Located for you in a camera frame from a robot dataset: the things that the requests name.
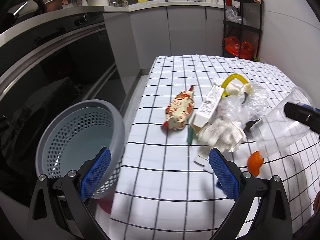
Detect grey kitchen cabinets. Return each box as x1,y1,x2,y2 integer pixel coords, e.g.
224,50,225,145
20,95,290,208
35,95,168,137
104,5,223,90

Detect black metal shelf rack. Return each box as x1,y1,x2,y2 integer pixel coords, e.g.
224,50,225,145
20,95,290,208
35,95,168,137
221,0,263,61

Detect red plastic bag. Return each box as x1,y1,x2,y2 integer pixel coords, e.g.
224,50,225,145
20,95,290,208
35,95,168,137
223,36,254,60

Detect yellow plastic lid ring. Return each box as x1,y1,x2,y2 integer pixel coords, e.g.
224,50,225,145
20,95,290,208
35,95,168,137
221,73,251,98

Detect red patterned snack wrapper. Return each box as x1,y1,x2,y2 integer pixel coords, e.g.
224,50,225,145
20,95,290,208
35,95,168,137
162,86,194,130

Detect clear plastic cup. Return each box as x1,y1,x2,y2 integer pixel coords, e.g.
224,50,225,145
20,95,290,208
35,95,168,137
249,87,313,158

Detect brown cooking pot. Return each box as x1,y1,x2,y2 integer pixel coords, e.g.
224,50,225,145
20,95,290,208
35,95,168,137
33,0,63,14

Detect white black checked tablecloth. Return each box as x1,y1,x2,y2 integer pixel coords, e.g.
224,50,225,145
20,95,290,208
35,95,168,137
108,55,312,239

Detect crumpled clear plastic bag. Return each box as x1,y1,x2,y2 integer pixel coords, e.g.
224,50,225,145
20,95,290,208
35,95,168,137
217,82,269,128

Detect green marker pen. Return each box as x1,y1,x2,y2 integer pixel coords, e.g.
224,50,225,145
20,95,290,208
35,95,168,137
187,126,195,145

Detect white cardboard box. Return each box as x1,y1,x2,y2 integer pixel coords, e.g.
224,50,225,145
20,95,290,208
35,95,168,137
191,85,225,130

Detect crumpled white paper towel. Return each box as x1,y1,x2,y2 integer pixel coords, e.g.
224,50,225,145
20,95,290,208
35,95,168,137
197,118,247,153

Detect small white paper scrap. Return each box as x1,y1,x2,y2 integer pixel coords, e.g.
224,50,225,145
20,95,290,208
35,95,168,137
194,146,214,174

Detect orange peel piece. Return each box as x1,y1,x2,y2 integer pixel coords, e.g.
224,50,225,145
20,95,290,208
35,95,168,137
247,151,264,177

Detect clear bag on shelf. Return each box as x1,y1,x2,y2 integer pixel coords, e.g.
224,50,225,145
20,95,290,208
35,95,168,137
226,7,247,25

